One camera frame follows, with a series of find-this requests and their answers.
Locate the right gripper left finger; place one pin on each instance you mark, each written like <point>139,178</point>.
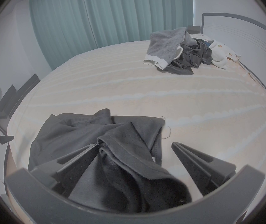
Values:
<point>76,169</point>

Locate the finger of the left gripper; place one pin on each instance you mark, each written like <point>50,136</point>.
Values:
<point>5,139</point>

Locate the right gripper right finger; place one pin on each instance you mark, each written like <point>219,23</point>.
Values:
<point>194,168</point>

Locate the black T-shirt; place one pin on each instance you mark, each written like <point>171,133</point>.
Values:
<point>123,162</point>

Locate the bed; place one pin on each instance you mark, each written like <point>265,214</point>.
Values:
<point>123,90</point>

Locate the pile of clothes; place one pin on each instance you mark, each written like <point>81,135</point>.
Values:
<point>165,45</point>

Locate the white printed pillow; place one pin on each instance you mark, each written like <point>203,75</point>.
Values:
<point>231,52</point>

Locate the blue-green curtain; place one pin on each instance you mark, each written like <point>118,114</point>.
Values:
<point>135,10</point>
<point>60,24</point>

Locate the grey bedside table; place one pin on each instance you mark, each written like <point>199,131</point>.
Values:
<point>193,29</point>

